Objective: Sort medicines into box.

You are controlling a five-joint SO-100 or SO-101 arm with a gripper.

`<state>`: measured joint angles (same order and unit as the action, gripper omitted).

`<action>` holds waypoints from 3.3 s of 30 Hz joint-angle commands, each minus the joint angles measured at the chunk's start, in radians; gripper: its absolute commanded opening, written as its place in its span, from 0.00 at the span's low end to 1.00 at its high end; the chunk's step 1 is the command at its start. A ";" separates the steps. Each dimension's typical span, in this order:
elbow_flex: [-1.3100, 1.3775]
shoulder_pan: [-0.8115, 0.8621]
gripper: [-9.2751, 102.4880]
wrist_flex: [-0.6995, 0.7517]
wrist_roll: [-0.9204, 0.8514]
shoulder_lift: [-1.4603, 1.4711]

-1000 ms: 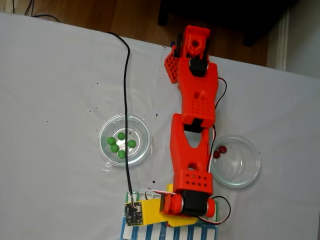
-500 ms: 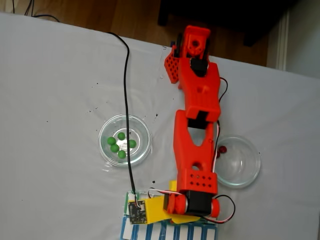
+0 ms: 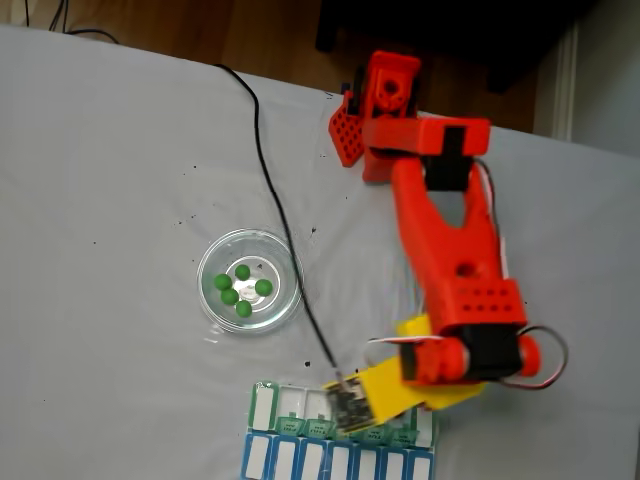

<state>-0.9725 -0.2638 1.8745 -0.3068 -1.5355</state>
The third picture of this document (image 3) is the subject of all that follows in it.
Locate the dark wooden furniture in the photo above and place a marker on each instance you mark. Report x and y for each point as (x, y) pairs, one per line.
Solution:
(450, 25)

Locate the clear glass bowl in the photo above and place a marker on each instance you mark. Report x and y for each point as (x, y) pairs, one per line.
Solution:
(215, 260)

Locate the white door trim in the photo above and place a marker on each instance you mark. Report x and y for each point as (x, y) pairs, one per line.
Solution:
(565, 90)

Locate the black camera circuit board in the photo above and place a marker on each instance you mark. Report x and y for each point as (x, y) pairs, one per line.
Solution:
(350, 407)

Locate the blue green pill organizer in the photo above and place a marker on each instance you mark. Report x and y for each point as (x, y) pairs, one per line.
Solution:
(300, 460)

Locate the green candy pill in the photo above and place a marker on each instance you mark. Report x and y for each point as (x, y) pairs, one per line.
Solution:
(229, 296)
(242, 272)
(263, 286)
(220, 282)
(244, 308)

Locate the white table cloth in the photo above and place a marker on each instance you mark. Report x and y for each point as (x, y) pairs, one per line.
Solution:
(100, 200)

